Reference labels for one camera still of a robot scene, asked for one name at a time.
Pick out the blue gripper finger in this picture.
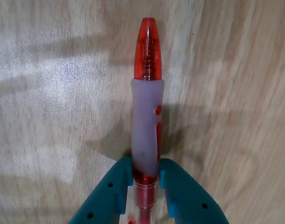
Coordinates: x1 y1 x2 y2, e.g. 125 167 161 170
158 158 230 224
69 155 135 224

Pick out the red retractable pen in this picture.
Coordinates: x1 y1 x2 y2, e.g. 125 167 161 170
120 17 164 224

